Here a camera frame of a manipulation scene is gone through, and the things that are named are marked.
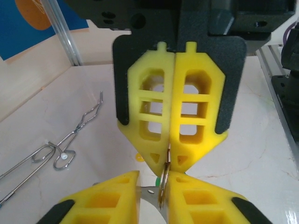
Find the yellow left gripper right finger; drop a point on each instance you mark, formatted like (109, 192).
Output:
(210, 205)

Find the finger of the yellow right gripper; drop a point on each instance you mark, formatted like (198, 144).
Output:
(210, 140)
(135, 130)

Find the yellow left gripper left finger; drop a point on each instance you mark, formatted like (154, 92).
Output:
(105, 193)

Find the silver key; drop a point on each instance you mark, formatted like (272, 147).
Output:
(143, 190)

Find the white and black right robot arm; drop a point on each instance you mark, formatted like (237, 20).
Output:
(292, 51)

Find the metal crucible tongs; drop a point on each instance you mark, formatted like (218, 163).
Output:
(90, 117)

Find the small green plastic piece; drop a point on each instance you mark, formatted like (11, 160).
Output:
(158, 182)

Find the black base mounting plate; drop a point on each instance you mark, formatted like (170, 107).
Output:
(287, 91)

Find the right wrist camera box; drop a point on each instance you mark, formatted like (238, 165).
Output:
(245, 14)

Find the aluminium frame post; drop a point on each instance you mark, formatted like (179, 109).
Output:
(65, 35)

